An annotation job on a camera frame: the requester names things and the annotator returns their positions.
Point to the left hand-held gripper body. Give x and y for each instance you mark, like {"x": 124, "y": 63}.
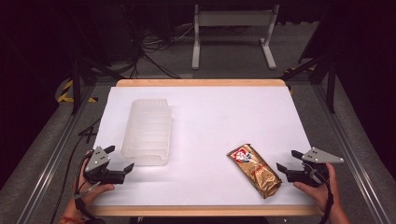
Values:
{"x": 98, "y": 158}

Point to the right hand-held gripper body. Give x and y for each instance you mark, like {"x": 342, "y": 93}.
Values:
{"x": 316, "y": 157}

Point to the gold snack packet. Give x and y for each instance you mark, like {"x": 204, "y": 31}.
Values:
{"x": 255, "y": 171}

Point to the translucent plastic container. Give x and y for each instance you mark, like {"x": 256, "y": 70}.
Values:
{"x": 148, "y": 130}

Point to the person's left hand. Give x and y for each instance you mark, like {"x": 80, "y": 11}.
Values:
{"x": 90, "y": 193}

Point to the person's right hand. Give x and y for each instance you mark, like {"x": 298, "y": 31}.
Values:
{"x": 323, "y": 194}

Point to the yellow black floor tape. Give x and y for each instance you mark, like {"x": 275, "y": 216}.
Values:
{"x": 63, "y": 98}

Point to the black tripod stand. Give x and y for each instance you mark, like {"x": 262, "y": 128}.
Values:
{"x": 76, "y": 84}
{"x": 331, "y": 84}

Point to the white table cover sheet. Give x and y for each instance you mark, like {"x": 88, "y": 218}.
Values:
{"x": 211, "y": 124}

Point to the person's dark clothing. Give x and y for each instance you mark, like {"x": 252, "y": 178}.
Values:
{"x": 199, "y": 220}

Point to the white metal stand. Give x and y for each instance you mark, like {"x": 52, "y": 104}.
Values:
{"x": 233, "y": 18}

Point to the aluminium floor rail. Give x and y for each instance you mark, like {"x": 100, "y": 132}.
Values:
{"x": 56, "y": 155}
{"x": 351, "y": 155}

